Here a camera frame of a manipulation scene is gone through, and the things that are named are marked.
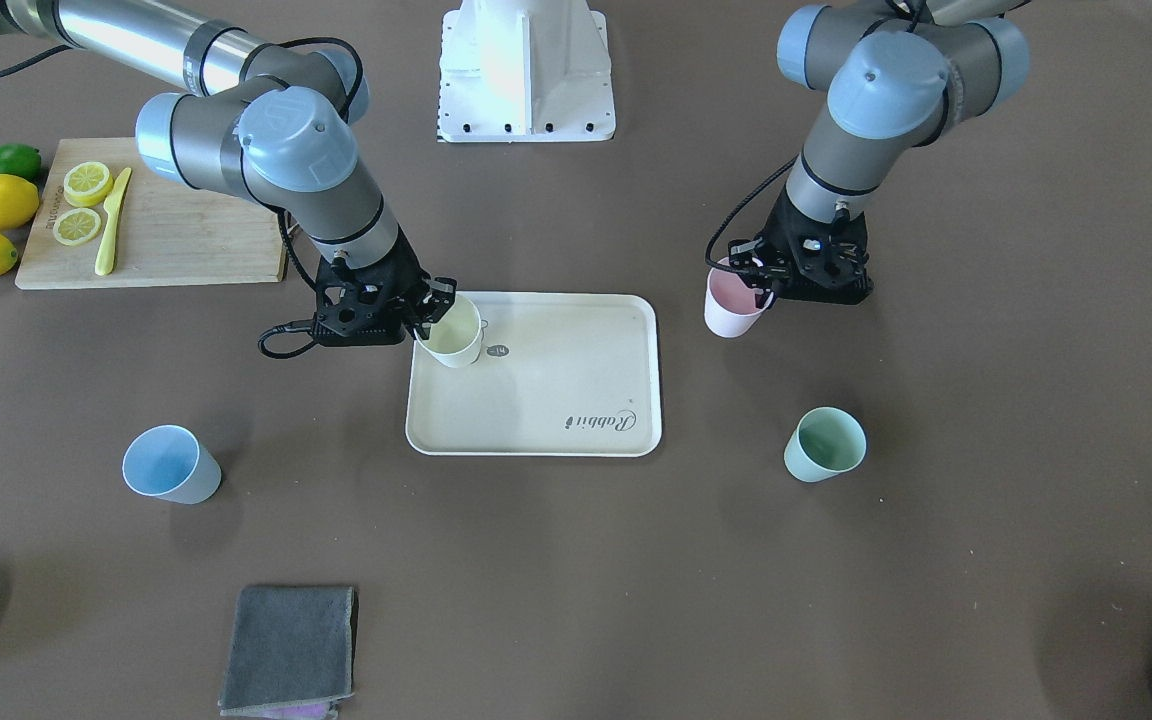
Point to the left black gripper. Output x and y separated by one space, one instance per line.
778 234

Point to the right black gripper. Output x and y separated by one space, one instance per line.
404 281

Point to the cream yellow cup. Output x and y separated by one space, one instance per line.
456 340

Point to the pink cup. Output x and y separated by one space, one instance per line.
728 306

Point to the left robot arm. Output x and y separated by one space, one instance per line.
897 75

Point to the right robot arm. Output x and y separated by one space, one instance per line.
265 124

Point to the beige rabbit tray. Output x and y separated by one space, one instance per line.
559 374

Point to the mint green cup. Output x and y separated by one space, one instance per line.
826 442

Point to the wooden cutting board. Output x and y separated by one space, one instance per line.
169 235

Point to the light blue cup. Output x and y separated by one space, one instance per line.
168 462

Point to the yellow plastic knife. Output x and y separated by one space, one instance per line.
112 204

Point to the lemon half lower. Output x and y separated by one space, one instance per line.
77 226

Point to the lemon half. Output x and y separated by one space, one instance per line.
77 226
87 184

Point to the grey folded cloth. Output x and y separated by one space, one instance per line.
291 652

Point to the lemon half upper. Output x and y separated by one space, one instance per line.
87 184

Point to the green lime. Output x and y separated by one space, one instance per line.
20 160

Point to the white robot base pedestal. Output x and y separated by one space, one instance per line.
525 72

